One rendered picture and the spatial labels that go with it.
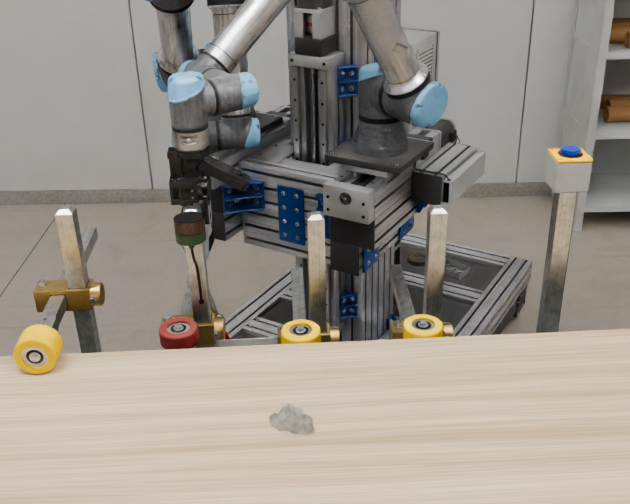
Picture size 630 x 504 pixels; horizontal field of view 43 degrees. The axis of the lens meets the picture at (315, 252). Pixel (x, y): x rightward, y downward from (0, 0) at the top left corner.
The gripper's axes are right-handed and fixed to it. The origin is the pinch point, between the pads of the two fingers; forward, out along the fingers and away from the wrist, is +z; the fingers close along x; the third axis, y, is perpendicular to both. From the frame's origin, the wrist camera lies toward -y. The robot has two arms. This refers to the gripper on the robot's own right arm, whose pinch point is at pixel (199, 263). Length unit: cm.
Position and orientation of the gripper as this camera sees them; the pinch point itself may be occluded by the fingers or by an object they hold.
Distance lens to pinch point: 206.7
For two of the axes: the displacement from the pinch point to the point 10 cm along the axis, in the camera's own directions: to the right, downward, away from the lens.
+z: 0.2, 8.9, 4.6
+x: -10.0, 0.4, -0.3
